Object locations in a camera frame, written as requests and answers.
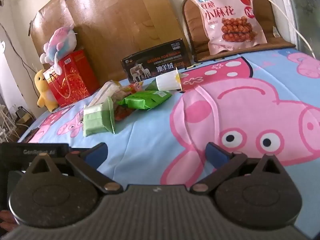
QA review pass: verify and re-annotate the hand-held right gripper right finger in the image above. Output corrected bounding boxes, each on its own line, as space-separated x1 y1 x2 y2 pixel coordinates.
190 142 291 194

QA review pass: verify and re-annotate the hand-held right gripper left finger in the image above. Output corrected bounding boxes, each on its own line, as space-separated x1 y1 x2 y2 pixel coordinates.
22 142 123 195

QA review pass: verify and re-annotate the orange-red snack packet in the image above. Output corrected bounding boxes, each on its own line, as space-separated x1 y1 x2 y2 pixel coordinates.
114 104 137 122

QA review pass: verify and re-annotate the bright green snack packet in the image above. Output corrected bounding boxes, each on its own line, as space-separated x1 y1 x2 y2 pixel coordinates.
117 89 173 111

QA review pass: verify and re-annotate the pale green tissue pack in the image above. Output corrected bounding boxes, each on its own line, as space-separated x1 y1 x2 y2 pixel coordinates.
83 96 116 137

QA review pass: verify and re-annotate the cartoon pig printed bedsheet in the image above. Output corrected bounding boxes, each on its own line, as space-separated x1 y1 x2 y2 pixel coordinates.
19 47 320 180

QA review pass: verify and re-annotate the yellow duck plush toy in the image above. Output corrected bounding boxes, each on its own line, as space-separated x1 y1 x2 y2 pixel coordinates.
34 69 59 113

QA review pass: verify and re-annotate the red gift bag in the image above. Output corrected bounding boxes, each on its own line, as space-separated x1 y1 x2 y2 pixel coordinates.
43 50 101 107

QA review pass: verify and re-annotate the white plastic cup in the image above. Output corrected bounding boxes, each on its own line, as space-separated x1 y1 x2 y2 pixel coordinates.
155 67 185 92

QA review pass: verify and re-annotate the black tissue box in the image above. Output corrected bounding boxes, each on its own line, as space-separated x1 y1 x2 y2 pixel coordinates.
120 39 192 83

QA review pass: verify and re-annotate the pastel unicorn plush toy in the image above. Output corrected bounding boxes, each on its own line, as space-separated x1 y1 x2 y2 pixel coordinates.
39 27 77 75

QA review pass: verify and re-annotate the brown cushioned chair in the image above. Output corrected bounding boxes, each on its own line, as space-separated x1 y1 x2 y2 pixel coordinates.
181 0 297 63

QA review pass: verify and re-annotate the wooden headboard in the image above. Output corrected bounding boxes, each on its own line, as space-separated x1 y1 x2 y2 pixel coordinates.
29 0 192 87

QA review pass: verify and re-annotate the large pink snack bag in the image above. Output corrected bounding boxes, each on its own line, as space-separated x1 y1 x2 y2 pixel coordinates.
186 0 268 55

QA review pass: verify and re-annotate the black wall cable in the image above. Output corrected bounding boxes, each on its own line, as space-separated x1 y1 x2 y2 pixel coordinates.
0 22 38 81

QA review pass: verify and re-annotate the white power cable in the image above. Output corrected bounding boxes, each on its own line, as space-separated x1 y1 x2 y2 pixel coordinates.
239 0 320 61

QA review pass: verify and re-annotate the white window frame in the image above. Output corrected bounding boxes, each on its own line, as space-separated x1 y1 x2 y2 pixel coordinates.
262 0 320 60

